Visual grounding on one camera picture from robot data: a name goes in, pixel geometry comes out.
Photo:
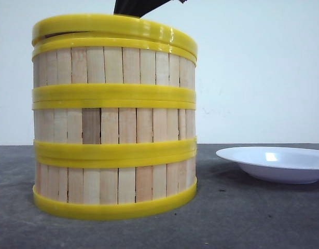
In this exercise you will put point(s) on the bamboo steamer lid yellow rim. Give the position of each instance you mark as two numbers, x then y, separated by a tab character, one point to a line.
127	27

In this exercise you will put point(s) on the white plate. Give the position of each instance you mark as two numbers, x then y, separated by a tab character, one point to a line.
276	164

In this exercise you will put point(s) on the bamboo steamer basket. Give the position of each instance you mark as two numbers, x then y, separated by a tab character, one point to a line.
89	71
113	137
110	194

